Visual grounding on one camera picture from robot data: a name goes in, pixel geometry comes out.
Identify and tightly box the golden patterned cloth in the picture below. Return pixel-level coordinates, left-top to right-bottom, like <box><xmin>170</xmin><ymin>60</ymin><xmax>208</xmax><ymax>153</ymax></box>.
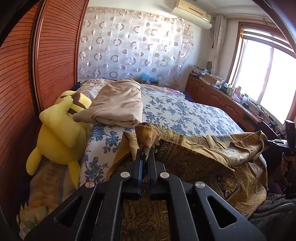
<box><xmin>106</xmin><ymin>122</ymin><xmax>269</xmax><ymax>241</ymax></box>

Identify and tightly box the person's right hand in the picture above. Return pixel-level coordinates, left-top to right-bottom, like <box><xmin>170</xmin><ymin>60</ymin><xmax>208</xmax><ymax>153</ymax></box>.
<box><xmin>281</xmin><ymin>153</ymin><xmax>295</xmax><ymax>186</ymax></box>

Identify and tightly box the yellow plush toy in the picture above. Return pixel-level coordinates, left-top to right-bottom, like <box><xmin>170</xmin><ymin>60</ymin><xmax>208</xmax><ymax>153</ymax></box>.
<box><xmin>26</xmin><ymin>90</ymin><xmax>92</xmax><ymax>188</ymax></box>

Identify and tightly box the blue floral white bedspread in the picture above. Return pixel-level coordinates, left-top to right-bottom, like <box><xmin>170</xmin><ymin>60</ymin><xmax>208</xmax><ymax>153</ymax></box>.
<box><xmin>79</xmin><ymin>84</ymin><xmax>243</xmax><ymax>185</ymax></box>

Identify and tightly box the long wooden sideboard cabinet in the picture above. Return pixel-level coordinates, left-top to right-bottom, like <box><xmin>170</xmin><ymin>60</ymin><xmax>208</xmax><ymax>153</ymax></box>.
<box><xmin>185</xmin><ymin>75</ymin><xmax>286</xmax><ymax>139</ymax></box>

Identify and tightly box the cardboard box on cabinet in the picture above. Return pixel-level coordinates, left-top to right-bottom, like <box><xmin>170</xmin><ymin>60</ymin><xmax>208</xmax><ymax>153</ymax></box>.
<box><xmin>203</xmin><ymin>74</ymin><xmax>220</xmax><ymax>86</ymax></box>

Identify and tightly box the folded beige cloth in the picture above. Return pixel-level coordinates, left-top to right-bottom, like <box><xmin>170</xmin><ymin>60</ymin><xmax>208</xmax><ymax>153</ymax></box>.
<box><xmin>73</xmin><ymin>78</ymin><xmax>143</xmax><ymax>128</ymax></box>

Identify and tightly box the pink floral blanket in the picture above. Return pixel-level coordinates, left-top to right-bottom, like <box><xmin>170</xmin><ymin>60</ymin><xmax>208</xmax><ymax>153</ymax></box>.
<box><xmin>77</xmin><ymin>79</ymin><xmax>186</xmax><ymax>100</ymax></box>

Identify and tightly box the blue item on box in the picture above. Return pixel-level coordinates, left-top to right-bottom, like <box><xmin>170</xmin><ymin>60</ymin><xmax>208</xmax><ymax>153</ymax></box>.
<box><xmin>140</xmin><ymin>73</ymin><xmax>159</xmax><ymax>86</ymax></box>

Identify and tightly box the circle patterned sheer curtain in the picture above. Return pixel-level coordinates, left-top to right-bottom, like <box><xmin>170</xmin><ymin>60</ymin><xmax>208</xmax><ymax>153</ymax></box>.
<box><xmin>78</xmin><ymin>6</ymin><xmax>194</xmax><ymax>88</ymax></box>

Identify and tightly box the window with wooden frame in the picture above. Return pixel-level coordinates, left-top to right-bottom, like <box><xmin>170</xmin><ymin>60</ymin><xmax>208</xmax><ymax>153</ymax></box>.
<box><xmin>227</xmin><ymin>22</ymin><xmax>295</xmax><ymax>126</ymax></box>

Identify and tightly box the white wall air conditioner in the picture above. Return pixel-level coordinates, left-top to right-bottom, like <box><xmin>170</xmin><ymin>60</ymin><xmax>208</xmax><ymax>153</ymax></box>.
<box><xmin>171</xmin><ymin>0</ymin><xmax>212</xmax><ymax>30</ymax></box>

